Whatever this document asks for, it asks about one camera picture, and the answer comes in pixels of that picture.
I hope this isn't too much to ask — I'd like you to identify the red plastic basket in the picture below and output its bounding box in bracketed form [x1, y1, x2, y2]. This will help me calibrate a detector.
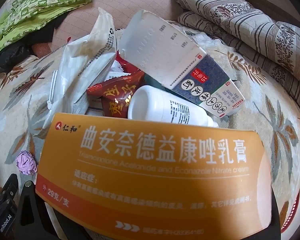
[289, 190, 300, 233]

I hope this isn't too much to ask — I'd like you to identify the dark red snack wrapper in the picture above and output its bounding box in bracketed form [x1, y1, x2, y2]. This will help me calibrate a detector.
[87, 74, 144, 119]

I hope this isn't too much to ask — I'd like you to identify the striped floral quilt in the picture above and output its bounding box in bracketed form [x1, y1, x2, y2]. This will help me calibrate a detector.
[174, 0, 300, 110]

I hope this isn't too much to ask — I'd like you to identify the red white wet wipe packet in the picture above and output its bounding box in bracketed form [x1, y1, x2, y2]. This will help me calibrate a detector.
[46, 7, 119, 117]

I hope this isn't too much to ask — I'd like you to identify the torn blue white medicine box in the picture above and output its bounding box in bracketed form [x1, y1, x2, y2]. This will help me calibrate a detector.
[120, 10, 244, 118]

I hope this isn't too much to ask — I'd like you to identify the pink bed sheet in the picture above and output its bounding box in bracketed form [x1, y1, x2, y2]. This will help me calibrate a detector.
[52, 0, 188, 53]

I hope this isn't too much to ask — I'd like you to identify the crumpled purple paper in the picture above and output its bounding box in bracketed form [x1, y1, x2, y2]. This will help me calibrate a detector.
[15, 150, 38, 175]

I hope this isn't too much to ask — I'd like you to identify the white plastic bottle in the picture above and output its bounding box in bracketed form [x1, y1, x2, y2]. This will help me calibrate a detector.
[127, 85, 219, 128]

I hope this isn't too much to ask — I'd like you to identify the black garment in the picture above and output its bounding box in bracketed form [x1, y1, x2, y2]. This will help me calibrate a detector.
[0, 40, 38, 74]

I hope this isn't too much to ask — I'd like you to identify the orange medicine box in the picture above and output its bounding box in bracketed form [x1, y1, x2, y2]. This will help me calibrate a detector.
[35, 112, 273, 240]

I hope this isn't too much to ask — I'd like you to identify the torn red packet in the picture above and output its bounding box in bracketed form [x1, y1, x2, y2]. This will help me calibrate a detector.
[114, 51, 145, 77]

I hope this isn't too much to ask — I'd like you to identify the leaf print blanket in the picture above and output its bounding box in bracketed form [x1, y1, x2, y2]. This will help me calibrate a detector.
[0, 27, 300, 240]

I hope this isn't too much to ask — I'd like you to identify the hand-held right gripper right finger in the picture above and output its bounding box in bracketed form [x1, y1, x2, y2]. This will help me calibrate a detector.
[262, 189, 282, 240]

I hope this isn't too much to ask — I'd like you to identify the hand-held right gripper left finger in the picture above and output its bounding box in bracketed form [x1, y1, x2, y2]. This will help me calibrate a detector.
[16, 181, 65, 240]

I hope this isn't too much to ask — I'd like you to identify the green checkered quilt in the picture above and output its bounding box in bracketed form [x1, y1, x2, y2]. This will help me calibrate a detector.
[0, 0, 99, 58]

